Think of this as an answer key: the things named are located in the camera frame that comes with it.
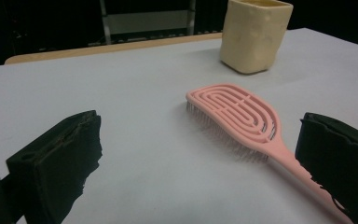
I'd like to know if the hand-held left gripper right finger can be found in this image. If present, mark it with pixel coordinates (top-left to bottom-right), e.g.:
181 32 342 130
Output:
294 111 358 224

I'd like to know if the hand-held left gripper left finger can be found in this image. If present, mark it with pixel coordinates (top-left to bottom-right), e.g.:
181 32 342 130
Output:
6 109 103 224

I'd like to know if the pink hairbrush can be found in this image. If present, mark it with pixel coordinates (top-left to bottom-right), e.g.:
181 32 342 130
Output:
185 82 355 224

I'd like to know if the cream square container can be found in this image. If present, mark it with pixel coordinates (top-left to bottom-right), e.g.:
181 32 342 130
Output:
219 0 294 75

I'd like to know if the white table cover sheet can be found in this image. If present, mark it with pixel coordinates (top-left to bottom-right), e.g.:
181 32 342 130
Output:
0 27 358 224

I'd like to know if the grey metal stand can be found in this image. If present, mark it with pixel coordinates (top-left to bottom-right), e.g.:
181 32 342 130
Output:
98 0 198 46

